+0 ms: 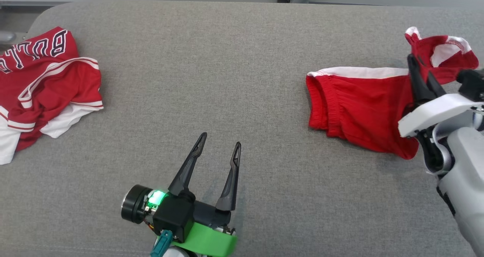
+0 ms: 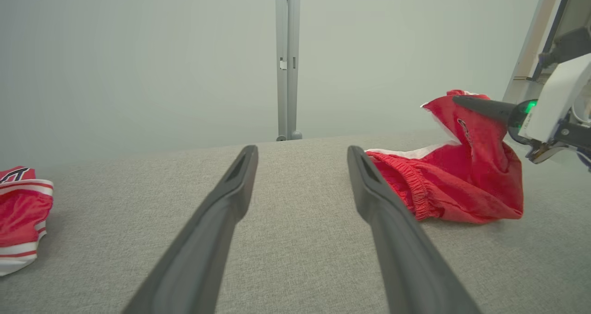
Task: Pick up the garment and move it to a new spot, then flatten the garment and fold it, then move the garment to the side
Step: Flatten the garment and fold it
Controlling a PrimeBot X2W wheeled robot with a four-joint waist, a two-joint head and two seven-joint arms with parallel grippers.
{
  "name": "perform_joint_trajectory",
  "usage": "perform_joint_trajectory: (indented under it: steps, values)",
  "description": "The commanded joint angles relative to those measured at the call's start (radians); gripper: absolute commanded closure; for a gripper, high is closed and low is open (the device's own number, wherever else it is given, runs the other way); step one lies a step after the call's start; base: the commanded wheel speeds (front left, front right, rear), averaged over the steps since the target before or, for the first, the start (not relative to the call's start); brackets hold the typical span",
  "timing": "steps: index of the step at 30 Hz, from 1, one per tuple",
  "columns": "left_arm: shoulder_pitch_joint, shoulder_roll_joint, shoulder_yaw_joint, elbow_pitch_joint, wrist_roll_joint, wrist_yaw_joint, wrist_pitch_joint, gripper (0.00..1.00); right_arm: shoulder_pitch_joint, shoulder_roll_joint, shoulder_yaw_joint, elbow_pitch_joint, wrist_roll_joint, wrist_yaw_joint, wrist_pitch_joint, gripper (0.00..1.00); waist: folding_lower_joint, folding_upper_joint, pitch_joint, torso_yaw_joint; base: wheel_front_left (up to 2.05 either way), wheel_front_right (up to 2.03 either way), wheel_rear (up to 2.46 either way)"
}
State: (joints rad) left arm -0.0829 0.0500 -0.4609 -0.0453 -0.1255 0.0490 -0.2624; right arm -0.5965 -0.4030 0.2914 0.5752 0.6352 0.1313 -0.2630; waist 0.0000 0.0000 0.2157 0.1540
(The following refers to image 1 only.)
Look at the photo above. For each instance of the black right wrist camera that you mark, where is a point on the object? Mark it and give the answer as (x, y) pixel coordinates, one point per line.
(470, 85)

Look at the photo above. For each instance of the red shorts with white stripe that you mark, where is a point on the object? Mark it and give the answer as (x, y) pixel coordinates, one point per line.
(363, 106)

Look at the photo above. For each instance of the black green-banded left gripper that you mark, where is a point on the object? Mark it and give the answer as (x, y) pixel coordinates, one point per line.
(208, 240)

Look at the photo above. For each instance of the red and white basketball jersey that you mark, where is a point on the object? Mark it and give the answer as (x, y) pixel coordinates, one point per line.
(49, 87)

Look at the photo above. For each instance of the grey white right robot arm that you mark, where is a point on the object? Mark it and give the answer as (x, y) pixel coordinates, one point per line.
(465, 166)

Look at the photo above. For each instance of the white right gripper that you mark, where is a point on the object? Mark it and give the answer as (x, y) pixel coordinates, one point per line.
(435, 111)

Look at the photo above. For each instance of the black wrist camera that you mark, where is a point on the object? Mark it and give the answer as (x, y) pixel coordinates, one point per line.
(174, 215)
(470, 85)

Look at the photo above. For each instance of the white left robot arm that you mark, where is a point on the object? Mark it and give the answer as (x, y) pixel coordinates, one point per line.
(176, 252)

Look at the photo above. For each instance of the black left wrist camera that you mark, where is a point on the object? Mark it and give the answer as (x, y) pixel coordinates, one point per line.
(174, 215)

